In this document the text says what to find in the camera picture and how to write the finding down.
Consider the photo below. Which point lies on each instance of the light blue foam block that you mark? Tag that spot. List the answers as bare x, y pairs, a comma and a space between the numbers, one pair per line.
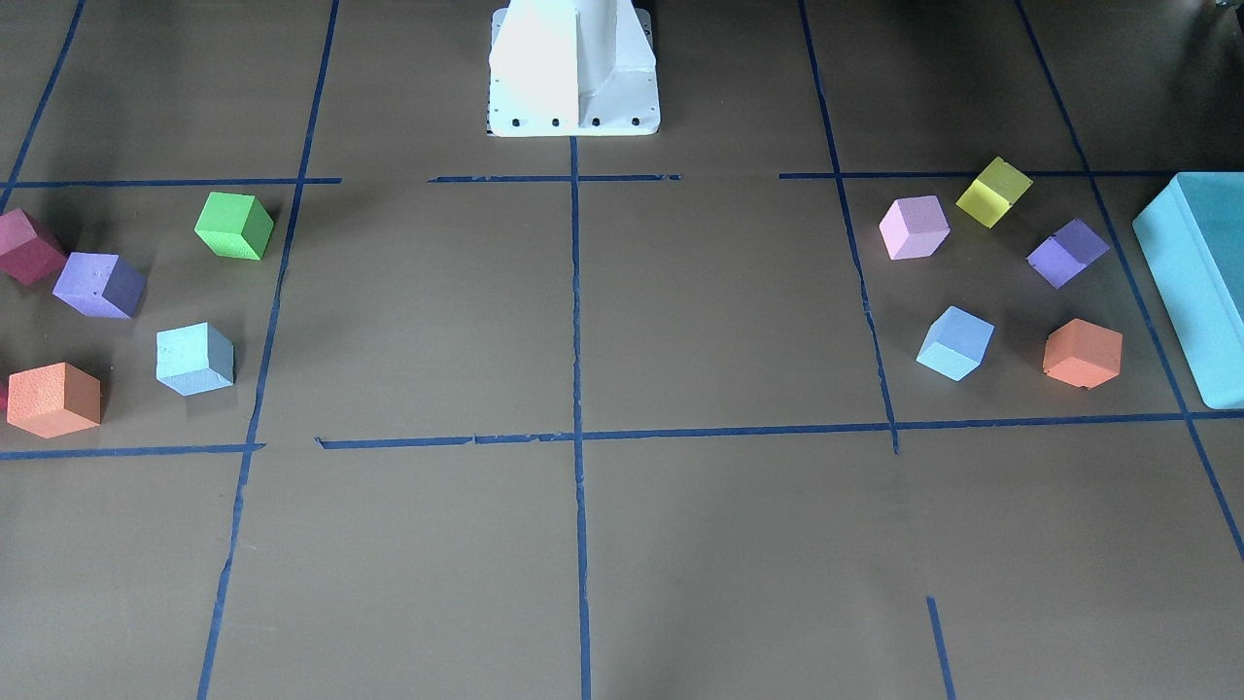
955, 343
194, 359

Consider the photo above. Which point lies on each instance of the pink foam block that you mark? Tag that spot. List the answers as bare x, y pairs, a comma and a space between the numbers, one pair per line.
914, 227

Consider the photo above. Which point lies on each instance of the yellow foam block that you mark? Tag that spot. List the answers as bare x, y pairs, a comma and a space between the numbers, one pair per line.
994, 192

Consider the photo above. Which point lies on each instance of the green foam block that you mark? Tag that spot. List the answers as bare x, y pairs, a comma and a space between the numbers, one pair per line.
234, 225

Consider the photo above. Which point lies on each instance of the purple foam block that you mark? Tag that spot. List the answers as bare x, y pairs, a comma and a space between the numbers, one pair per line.
1067, 253
100, 285

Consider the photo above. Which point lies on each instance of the orange foam block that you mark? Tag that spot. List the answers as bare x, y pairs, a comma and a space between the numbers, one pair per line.
54, 400
1083, 354

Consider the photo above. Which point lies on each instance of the teal plastic bin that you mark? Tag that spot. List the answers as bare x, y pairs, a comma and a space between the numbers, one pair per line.
1192, 237

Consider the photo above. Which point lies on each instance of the maroon foam block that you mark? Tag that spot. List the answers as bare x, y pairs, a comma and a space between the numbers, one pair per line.
29, 251

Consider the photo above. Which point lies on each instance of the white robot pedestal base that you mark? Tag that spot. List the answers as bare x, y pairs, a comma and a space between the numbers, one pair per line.
572, 68

